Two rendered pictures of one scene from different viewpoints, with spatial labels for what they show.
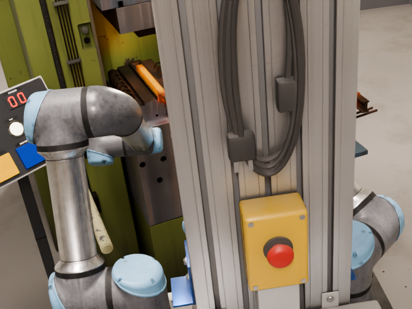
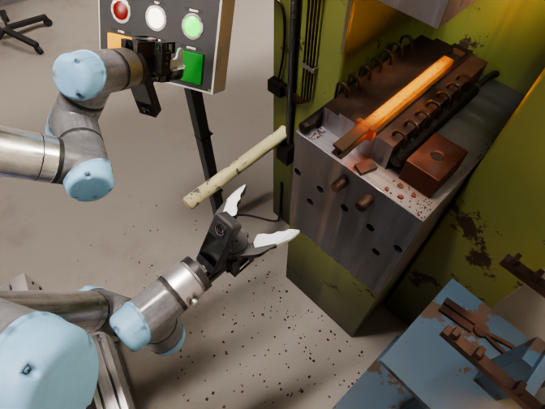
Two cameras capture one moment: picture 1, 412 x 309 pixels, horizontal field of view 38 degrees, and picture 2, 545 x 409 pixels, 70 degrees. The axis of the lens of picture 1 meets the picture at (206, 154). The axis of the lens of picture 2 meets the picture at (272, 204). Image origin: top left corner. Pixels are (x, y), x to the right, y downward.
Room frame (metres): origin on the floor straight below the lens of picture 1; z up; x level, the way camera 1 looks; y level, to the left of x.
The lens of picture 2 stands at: (1.60, -0.34, 1.64)
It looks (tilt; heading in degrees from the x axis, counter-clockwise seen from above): 56 degrees down; 64
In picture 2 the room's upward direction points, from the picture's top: straight up
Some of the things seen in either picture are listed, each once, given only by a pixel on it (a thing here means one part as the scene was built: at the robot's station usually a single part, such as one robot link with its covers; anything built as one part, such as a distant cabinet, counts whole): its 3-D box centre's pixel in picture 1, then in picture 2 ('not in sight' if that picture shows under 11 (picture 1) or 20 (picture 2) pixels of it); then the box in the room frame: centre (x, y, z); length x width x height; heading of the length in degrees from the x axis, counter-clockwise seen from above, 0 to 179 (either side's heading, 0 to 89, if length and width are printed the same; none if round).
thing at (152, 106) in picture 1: (143, 87); (405, 92); (2.26, 0.22, 0.96); 0.42 x 0.20 x 0.09; 18
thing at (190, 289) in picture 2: not in sight; (185, 284); (1.58, -0.03, 0.98); 0.08 x 0.05 x 0.08; 108
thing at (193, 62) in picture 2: not in sight; (190, 66); (1.79, 0.50, 1.01); 0.07 x 0.05 x 0.07; 133
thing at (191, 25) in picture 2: not in sight; (192, 26); (1.82, 0.53, 1.09); 0.05 x 0.03 x 0.04; 108
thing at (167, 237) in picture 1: (177, 221); (368, 238); (2.29, 0.17, 0.23); 0.56 x 0.38 x 0.47; 18
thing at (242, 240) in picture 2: not in sight; (219, 256); (1.66, 0.00, 0.97); 0.12 x 0.08 x 0.09; 18
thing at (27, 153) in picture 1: (30, 154); not in sight; (1.72, 0.58, 1.01); 0.07 x 0.05 x 0.07; 133
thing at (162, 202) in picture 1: (164, 138); (398, 167); (2.29, 0.17, 0.69); 0.56 x 0.38 x 0.45; 18
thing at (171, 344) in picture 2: not in sight; (154, 327); (1.49, -0.04, 0.88); 0.11 x 0.08 x 0.11; 136
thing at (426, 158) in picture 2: not in sight; (432, 165); (2.18, 0.01, 0.95); 0.12 x 0.09 x 0.07; 18
